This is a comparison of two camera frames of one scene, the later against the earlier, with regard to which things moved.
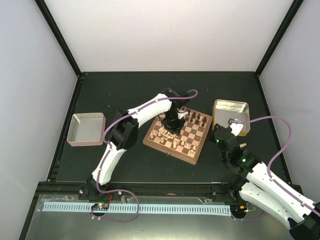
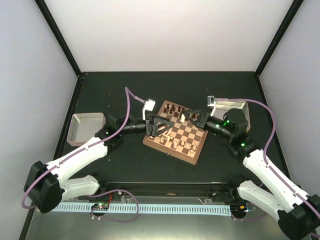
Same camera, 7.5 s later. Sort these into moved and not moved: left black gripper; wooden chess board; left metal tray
Moved: left black gripper
Not moved: wooden chess board; left metal tray
